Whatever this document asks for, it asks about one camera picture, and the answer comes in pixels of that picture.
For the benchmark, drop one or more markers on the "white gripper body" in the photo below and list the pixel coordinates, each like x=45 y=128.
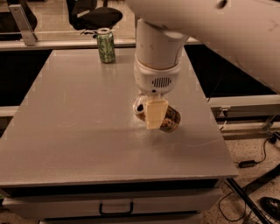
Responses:
x=156 y=78

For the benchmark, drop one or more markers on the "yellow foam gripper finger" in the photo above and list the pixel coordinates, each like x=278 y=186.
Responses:
x=155 y=111

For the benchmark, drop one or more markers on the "orange soda can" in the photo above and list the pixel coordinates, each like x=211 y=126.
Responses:
x=172 y=116

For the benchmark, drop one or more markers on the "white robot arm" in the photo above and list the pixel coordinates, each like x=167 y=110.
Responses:
x=243 y=32

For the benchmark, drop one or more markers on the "green soda can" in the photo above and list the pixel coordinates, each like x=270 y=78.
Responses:
x=106 y=46

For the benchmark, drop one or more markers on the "black office chair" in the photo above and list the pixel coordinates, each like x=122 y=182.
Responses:
x=86 y=15

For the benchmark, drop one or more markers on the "black shoe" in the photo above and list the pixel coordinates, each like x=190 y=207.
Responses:
x=271 y=206

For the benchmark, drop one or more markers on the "black chair far left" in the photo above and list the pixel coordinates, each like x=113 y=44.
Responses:
x=8 y=27

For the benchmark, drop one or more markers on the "grey drawer with handle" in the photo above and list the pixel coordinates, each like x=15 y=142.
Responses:
x=91 y=205

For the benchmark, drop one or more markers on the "metal bracket left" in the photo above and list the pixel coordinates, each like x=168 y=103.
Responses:
x=23 y=24

